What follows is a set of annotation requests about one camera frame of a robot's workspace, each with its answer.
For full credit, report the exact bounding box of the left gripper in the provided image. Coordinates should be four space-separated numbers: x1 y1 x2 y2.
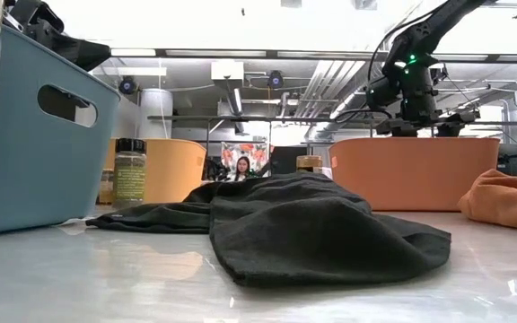
2 0 112 73

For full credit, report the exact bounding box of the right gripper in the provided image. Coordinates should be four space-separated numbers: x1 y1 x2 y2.
365 56 482 138

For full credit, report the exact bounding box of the brown spice jar tan lid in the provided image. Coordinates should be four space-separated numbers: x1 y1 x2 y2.
295 154 324 175

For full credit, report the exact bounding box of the green spice jar black lid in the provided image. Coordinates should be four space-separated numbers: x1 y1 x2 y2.
112 137 148 210

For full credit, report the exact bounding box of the yellow plastic bin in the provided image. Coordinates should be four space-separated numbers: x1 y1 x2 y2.
104 137 207 205

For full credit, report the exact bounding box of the orange plastic bin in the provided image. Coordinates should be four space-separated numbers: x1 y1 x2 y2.
328 136 502 213

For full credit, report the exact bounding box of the rust orange cloth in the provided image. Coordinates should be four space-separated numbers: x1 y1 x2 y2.
457 168 517 233

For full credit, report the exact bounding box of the ceiling light strip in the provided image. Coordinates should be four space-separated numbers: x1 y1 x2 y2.
110 48 517 63

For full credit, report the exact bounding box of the blue plastic bin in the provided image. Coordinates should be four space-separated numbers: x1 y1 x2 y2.
0 24 122 235

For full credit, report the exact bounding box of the small spice jar copper lid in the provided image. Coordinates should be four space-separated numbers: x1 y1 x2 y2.
98 168 116 205

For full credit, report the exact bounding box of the white ceiling box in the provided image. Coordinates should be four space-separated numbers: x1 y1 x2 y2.
210 60 245 83

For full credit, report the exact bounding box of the black background monitor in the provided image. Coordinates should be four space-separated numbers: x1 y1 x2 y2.
268 145 309 176

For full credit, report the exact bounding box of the black cloth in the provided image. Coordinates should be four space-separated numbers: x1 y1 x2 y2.
85 171 452 289

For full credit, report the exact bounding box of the floral poster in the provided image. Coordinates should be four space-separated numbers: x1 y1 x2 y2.
220 142 269 181

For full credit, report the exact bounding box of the person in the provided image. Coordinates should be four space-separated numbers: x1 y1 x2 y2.
227 155 259 183

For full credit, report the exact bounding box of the black ceiling camera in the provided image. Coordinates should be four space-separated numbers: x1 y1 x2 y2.
266 70 285 90
118 75 138 96

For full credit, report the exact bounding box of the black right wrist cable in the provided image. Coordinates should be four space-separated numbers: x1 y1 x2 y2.
333 4 439 125

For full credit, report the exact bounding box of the silver ventilation duct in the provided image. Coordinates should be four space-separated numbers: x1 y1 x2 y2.
294 60 403 140

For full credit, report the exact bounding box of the black horizontal rail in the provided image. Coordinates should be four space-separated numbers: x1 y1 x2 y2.
146 114 517 127

